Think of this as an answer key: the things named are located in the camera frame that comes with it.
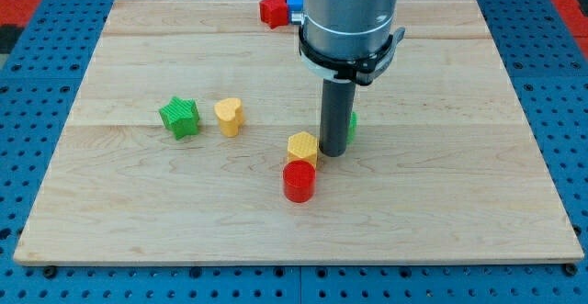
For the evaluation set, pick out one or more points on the black clamp ring mount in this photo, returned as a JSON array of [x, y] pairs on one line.
[[362, 71]]

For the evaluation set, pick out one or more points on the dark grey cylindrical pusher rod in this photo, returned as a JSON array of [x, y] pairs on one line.
[[336, 110]]

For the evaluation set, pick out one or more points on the green circle block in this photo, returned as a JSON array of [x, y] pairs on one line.
[[352, 128]]

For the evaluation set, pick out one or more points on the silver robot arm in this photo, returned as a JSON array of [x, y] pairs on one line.
[[348, 43]]

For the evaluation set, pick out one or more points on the yellow heart block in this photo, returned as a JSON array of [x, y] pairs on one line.
[[230, 116]]

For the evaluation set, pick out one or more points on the yellow hexagon block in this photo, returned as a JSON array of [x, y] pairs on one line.
[[303, 146]]

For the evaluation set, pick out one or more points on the red cylinder block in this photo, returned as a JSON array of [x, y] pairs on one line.
[[299, 181]]

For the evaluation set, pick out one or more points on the blue cube block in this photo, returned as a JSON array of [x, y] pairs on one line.
[[295, 5]]

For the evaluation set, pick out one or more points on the red star block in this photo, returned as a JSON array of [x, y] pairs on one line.
[[274, 13]]

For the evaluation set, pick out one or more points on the green star block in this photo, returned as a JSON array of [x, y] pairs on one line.
[[181, 117]]

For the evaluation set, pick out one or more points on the wooden board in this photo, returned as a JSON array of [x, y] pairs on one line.
[[189, 143]]

